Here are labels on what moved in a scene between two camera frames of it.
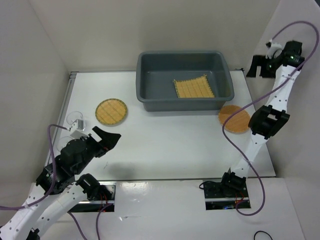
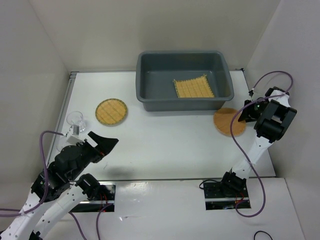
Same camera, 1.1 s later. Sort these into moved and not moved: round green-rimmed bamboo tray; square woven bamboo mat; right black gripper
Moved: right black gripper
Not moved: round green-rimmed bamboo tray; square woven bamboo mat
